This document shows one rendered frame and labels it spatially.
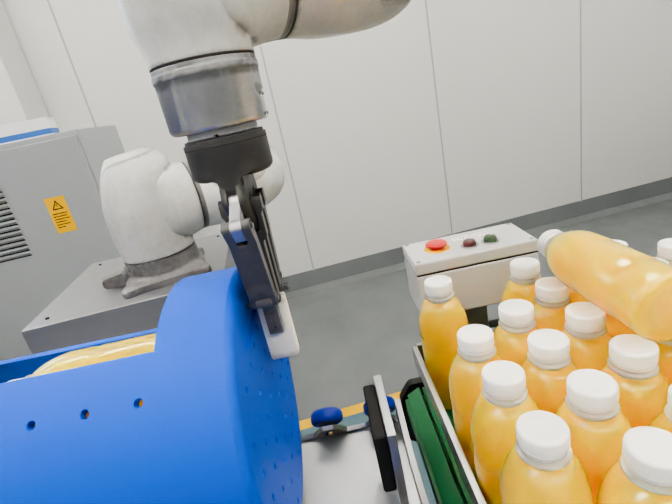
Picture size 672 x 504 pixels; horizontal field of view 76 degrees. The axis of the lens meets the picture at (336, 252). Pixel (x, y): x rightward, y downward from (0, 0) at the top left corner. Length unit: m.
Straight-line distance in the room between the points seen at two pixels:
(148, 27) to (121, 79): 2.84
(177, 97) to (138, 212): 0.58
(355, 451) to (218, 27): 0.52
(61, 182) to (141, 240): 1.09
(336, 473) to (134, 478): 0.30
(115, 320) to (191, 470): 0.62
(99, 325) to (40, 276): 1.20
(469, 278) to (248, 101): 0.48
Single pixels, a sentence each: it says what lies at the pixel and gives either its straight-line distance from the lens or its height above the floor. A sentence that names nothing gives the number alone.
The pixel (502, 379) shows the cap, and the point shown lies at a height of 1.10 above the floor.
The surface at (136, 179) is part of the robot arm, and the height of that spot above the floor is 1.30.
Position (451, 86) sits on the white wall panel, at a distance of 3.43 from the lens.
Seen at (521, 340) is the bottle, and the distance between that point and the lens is 0.55.
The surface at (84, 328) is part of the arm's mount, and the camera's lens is 0.99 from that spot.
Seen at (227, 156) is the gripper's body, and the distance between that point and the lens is 0.38.
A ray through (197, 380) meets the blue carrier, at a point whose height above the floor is 1.19.
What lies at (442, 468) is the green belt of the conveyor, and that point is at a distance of 0.64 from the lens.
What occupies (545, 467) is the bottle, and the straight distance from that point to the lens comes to 0.40.
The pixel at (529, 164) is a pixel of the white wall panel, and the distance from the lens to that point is 3.79.
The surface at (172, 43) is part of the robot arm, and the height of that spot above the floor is 1.43.
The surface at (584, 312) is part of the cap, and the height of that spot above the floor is 1.10.
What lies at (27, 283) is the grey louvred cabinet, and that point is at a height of 0.91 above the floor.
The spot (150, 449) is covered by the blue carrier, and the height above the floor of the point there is 1.16.
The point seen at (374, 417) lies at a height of 1.05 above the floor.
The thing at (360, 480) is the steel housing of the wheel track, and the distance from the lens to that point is 0.61.
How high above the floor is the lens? 1.38
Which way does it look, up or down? 20 degrees down
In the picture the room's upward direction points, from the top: 12 degrees counter-clockwise
